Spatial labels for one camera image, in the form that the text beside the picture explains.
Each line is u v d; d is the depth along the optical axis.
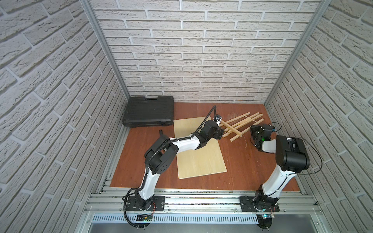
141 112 1.05
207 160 0.89
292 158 0.50
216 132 0.83
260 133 0.81
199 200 0.91
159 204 0.73
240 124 1.03
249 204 0.74
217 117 0.79
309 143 0.77
